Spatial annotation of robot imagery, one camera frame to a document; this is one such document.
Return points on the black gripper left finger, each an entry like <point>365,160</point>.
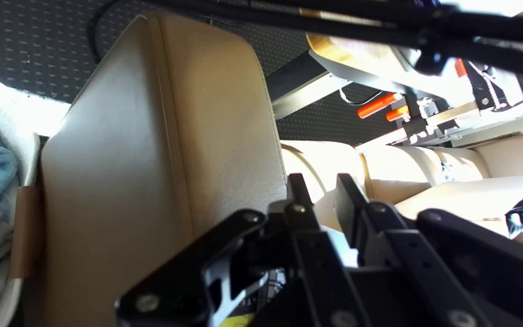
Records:
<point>301,200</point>

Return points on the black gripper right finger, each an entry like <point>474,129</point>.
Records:
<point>350,202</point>

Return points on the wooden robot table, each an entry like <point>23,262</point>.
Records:
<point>345,55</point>

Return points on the black camera tripod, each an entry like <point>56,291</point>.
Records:
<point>485,45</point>

